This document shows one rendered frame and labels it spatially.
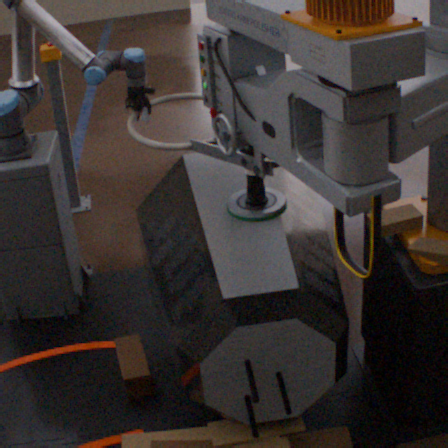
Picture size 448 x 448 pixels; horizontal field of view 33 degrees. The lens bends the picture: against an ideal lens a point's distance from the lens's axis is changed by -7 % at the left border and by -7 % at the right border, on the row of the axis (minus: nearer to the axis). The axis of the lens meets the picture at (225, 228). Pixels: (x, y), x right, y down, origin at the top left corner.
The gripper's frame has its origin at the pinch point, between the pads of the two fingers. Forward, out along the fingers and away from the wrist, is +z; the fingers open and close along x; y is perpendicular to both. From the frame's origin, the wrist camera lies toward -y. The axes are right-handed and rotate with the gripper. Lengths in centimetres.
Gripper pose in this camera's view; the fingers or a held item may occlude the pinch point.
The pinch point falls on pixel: (143, 119)
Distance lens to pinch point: 359.0
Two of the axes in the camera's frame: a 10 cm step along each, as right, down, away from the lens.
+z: 0.4, 8.0, 6.0
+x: 8.4, 3.0, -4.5
